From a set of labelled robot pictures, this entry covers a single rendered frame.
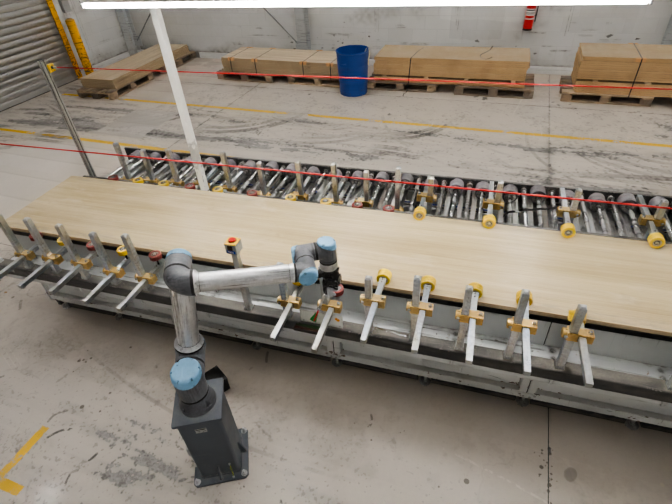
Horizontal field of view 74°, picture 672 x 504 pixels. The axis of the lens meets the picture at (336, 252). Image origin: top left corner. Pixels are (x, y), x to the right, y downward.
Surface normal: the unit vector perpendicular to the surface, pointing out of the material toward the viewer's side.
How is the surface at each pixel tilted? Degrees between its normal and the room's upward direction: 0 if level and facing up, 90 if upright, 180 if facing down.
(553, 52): 90
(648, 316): 0
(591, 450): 0
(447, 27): 90
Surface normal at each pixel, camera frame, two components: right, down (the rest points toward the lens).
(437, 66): -0.33, 0.61
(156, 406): -0.06, -0.78
